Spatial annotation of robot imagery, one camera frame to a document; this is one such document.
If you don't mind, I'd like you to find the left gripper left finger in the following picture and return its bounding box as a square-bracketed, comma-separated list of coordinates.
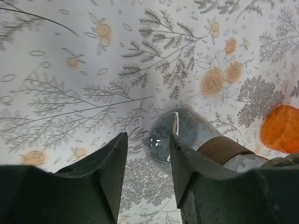
[0, 133, 128, 224]

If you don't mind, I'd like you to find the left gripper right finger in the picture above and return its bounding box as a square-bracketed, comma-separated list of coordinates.
[170, 135, 299, 224]

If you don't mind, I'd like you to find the glass beaker with coffee grounds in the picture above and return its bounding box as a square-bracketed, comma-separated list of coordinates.
[147, 108, 268, 175]

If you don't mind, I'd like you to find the green glass dripper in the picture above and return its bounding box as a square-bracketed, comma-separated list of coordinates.
[261, 153, 299, 169]

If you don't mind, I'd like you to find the floral table mat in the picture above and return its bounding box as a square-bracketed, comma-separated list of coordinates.
[0, 0, 299, 224]

